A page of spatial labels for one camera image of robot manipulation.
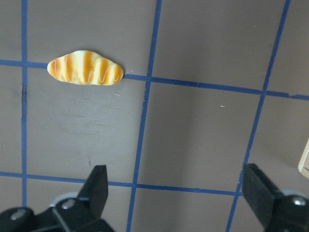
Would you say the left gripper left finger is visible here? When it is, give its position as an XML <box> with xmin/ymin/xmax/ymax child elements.
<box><xmin>52</xmin><ymin>165</ymin><xmax>109</xmax><ymax>232</ymax></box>

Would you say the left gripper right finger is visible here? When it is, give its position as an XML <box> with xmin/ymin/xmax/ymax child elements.
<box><xmin>242</xmin><ymin>163</ymin><xmax>309</xmax><ymax>232</ymax></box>

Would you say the wooden drawer cabinet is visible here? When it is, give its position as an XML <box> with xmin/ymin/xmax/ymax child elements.
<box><xmin>298</xmin><ymin>140</ymin><xmax>309</xmax><ymax>179</ymax></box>

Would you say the toy bread roll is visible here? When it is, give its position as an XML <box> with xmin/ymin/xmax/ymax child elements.
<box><xmin>47</xmin><ymin>50</ymin><xmax>124</xmax><ymax>86</ymax></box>

